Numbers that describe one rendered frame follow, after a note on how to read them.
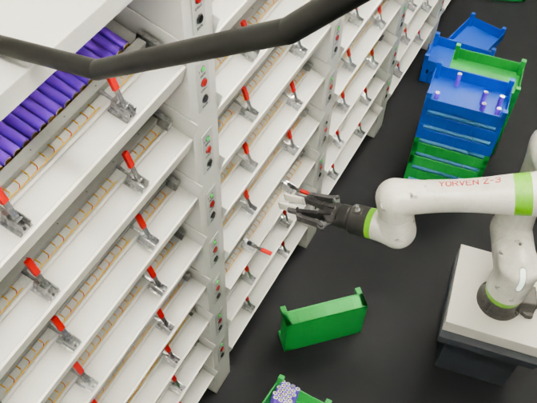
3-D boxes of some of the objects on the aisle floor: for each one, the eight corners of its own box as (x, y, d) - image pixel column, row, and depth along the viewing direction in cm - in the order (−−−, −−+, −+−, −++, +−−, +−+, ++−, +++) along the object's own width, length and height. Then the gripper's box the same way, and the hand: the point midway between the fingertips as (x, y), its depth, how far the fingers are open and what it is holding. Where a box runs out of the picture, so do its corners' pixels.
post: (229, 371, 252) (207, -90, 112) (216, 393, 246) (175, -61, 107) (182, 346, 257) (105, -122, 118) (169, 367, 252) (70, -97, 113)
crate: (360, 332, 262) (367, 305, 246) (284, 352, 257) (286, 326, 241) (353, 313, 267) (359, 286, 251) (277, 333, 261) (280, 306, 245)
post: (316, 232, 290) (379, -242, 150) (305, 248, 285) (360, -226, 145) (273, 213, 295) (296, -261, 156) (262, 229, 290) (276, -246, 151)
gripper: (360, 190, 211) (291, 174, 221) (339, 229, 202) (267, 210, 213) (363, 207, 216) (295, 190, 227) (342, 245, 207) (272, 226, 218)
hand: (291, 202), depth 218 cm, fingers open, 3 cm apart
